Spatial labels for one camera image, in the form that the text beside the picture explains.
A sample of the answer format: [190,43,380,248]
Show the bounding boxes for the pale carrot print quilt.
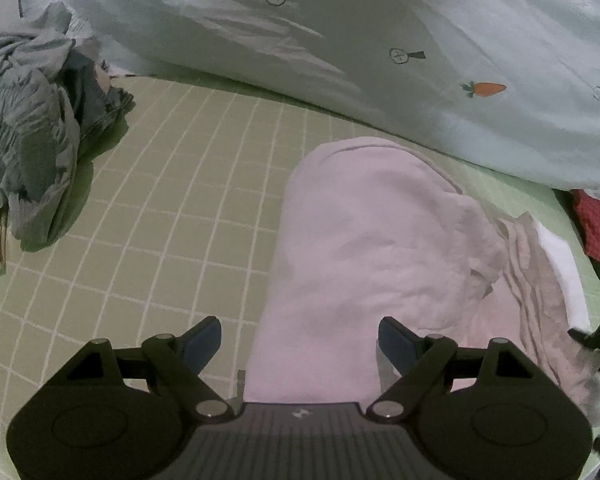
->
[17,0,600,202]

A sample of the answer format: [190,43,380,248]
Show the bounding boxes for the grey-blue garment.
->
[0,2,137,254]

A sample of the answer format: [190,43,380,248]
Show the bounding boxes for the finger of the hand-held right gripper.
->
[568,324,600,360]

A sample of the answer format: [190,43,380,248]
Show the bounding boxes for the white garment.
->
[247,136,600,411]

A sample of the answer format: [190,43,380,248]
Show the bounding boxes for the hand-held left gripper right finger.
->
[369,316,548,421]

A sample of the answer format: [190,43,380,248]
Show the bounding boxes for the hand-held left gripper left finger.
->
[55,316,238,423]

